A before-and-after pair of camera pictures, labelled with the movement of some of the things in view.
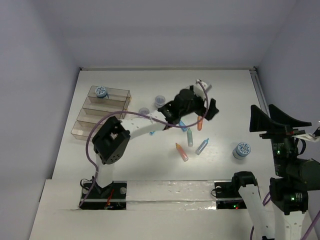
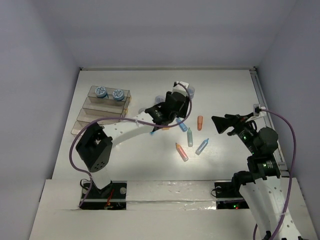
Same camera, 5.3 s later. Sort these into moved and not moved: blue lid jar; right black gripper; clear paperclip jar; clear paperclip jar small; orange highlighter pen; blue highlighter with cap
Moved: right black gripper; blue lid jar
Not moved: clear paperclip jar small; clear paperclip jar; orange highlighter pen; blue highlighter with cap
